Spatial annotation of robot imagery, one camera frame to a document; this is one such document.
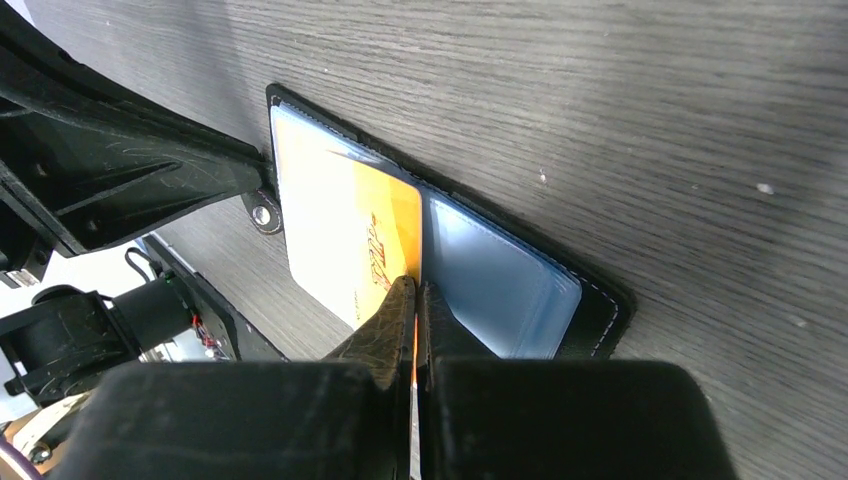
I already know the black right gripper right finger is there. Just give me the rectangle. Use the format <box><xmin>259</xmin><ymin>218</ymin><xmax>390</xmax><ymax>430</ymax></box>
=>
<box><xmin>418</xmin><ymin>283</ymin><xmax>736</xmax><ymax>479</ymax></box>

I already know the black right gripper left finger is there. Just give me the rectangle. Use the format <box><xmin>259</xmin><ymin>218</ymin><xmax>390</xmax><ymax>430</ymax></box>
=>
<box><xmin>54</xmin><ymin>276</ymin><xmax>416</xmax><ymax>479</ymax></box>

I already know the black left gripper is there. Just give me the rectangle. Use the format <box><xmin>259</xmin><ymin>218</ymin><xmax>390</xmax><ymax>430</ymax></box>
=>
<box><xmin>1</xmin><ymin>6</ymin><xmax>270</xmax><ymax>285</ymax></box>

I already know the black leather card holder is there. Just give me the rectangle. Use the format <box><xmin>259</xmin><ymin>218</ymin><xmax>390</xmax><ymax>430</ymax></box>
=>
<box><xmin>265</xmin><ymin>83</ymin><xmax>636</xmax><ymax>359</ymax></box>

